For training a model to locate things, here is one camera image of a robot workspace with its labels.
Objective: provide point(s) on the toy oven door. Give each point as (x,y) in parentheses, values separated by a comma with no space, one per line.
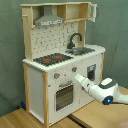
(64,96)

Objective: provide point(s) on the black toy stovetop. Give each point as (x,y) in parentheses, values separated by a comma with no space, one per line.
(52,59)

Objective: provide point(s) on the white microwave door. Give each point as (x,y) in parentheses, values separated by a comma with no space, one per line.
(92,12)

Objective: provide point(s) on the black toy faucet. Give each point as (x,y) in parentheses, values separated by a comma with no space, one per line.
(72,40)

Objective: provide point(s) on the grey range hood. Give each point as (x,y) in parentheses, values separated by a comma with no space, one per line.
(48,18)

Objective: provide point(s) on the red stove knob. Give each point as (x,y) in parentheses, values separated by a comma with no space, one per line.
(74,69)
(56,75)

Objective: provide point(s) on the metal toy sink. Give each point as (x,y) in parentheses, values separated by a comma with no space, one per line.
(79,51)

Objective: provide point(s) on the wooden toy kitchen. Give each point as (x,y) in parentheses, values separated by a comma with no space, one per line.
(40,84)

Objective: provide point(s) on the right red stove knob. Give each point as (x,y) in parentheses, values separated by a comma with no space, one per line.
(74,69)

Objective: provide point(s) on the left red stove knob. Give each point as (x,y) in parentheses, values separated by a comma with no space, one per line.
(56,75)

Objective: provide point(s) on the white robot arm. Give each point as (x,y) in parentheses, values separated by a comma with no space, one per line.
(107,92)

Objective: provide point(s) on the white cabinet door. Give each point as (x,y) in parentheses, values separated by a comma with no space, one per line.
(91,69)

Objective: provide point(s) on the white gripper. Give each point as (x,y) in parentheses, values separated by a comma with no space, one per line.
(84,82)

